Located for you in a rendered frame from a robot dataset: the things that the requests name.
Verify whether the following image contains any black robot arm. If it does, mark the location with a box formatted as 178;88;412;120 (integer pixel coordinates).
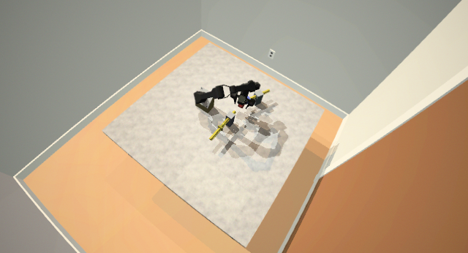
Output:
193;80;261;105

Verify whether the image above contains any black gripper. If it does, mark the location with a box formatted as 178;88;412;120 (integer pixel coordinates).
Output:
230;91;256;109

